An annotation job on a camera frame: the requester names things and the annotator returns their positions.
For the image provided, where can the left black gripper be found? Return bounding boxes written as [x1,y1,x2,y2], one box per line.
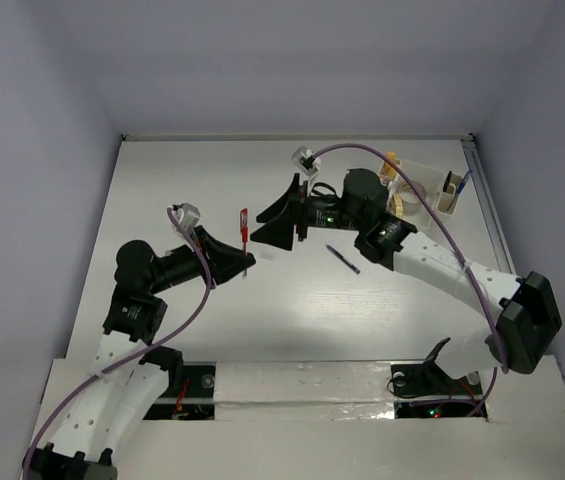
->
[148,225,255,293]

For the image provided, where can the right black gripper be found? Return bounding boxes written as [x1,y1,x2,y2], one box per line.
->
[250,173,366,251]

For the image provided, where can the purple pen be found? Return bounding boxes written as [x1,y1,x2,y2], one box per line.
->
[325,244,361,275]

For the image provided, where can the yellow highlighter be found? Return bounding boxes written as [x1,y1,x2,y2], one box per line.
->
[385,152,397,178]

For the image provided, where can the black scissors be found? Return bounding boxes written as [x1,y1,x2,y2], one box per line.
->
[442,170,453,192]

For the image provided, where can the blue pen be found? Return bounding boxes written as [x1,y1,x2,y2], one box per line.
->
[456,170,473,196]

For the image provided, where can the beige masking tape roll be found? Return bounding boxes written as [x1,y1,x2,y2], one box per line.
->
[391,194,404,218]

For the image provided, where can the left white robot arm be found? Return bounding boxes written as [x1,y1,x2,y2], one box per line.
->
[22,226,256,479]

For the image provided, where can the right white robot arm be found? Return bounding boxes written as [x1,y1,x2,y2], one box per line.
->
[250,168,562,392]

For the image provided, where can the white desk organizer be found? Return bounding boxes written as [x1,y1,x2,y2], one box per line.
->
[378,158,462,230]

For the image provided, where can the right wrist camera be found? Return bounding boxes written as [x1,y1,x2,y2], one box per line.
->
[291,146,321,182]

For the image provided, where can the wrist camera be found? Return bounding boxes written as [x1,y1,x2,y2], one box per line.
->
[291,146,321,182]
[167,203,200,234]

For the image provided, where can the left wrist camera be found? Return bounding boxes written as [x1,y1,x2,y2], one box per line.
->
[167,203,200,234]

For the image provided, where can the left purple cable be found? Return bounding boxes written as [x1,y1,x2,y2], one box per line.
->
[21,207,213,476]

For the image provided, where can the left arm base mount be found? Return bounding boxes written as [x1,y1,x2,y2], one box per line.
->
[144,363,216,421]

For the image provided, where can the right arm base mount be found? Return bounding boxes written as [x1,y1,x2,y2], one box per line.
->
[386,363,487,420]

